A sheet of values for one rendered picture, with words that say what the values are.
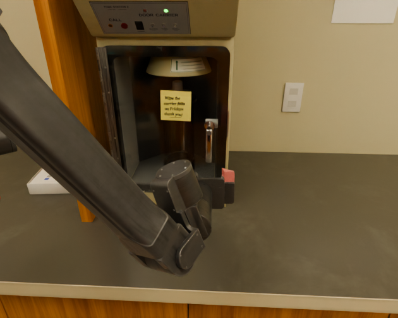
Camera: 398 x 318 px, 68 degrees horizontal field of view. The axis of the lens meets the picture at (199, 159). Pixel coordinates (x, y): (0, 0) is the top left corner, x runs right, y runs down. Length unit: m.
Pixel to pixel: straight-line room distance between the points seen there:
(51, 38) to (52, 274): 0.51
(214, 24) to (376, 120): 0.88
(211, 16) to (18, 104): 0.45
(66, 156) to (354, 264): 0.67
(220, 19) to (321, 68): 0.65
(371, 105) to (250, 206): 0.68
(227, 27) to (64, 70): 0.36
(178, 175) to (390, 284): 0.54
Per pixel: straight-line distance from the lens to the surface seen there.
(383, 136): 1.42
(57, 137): 0.32
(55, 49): 0.72
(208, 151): 0.74
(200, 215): 0.46
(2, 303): 0.93
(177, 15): 0.66
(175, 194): 0.43
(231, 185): 0.58
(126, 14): 0.68
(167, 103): 0.76
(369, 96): 1.33
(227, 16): 0.66
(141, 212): 0.38
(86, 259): 0.78
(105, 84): 0.78
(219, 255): 0.75
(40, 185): 1.05
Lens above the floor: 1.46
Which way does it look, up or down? 27 degrees down
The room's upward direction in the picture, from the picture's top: straight up
